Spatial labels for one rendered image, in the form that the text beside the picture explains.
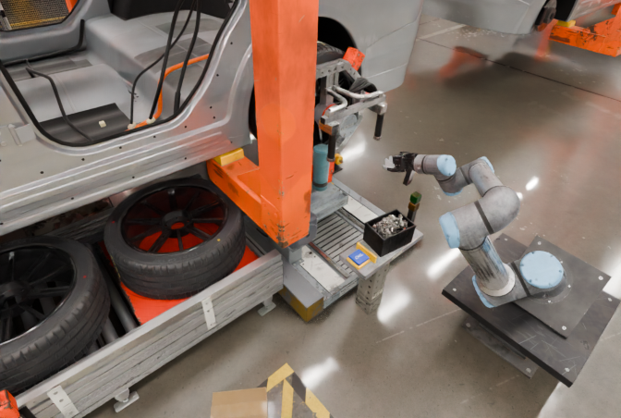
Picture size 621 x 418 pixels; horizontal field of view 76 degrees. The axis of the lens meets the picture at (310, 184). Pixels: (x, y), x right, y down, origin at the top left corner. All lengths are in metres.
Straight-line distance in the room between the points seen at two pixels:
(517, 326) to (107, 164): 1.88
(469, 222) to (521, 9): 3.19
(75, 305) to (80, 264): 0.22
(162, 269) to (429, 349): 1.34
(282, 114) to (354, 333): 1.25
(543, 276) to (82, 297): 1.84
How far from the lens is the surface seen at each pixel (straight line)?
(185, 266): 1.84
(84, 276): 1.93
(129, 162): 1.82
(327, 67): 2.00
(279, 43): 1.30
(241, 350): 2.13
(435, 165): 1.83
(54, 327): 1.81
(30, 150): 1.73
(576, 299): 2.14
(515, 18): 4.34
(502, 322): 2.05
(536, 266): 1.88
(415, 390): 2.10
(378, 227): 1.87
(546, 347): 2.07
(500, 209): 1.36
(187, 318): 1.87
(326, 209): 2.57
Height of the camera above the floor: 1.83
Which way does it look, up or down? 38 degrees down
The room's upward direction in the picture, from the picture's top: 2 degrees clockwise
